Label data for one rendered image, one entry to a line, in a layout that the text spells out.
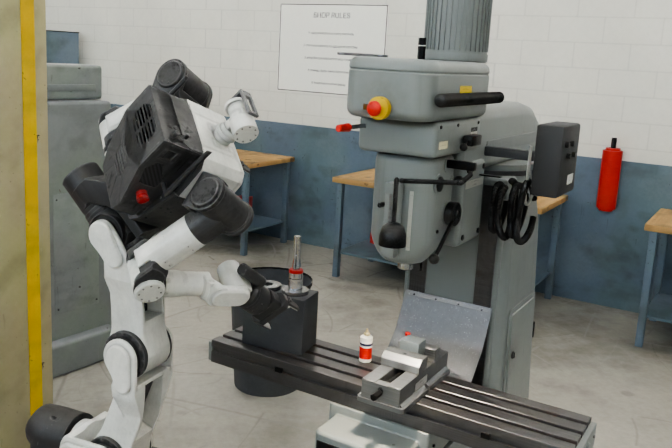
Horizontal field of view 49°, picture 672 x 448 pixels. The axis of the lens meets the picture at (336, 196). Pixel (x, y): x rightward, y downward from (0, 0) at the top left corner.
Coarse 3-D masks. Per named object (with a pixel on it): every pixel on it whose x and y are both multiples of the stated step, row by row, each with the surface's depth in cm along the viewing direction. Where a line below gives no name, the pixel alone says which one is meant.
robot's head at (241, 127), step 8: (232, 104) 191; (240, 104) 191; (232, 112) 190; (240, 112) 189; (232, 120) 188; (240, 120) 187; (248, 120) 187; (224, 128) 191; (232, 128) 188; (240, 128) 186; (248, 128) 187; (256, 128) 188; (224, 136) 191; (232, 136) 192; (240, 136) 188; (248, 136) 189; (256, 136) 190
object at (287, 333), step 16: (272, 288) 241; (304, 288) 243; (304, 304) 235; (272, 320) 240; (288, 320) 238; (304, 320) 237; (256, 336) 243; (272, 336) 241; (288, 336) 239; (304, 336) 238; (288, 352) 240; (304, 352) 240
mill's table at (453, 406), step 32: (224, 352) 247; (256, 352) 239; (320, 352) 242; (352, 352) 243; (288, 384) 233; (320, 384) 228; (352, 384) 220; (448, 384) 224; (384, 416) 216; (416, 416) 210; (448, 416) 205; (480, 416) 204; (512, 416) 205; (544, 416) 206; (576, 416) 207
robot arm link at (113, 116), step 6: (114, 108) 211; (120, 108) 209; (126, 108) 207; (102, 114) 213; (108, 114) 211; (114, 114) 208; (120, 114) 207; (102, 120) 215; (108, 120) 209; (114, 120) 208; (120, 120) 207; (108, 126) 208; (114, 126) 208; (108, 132) 209; (114, 132) 208; (108, 138) 208; (108, 144) 209
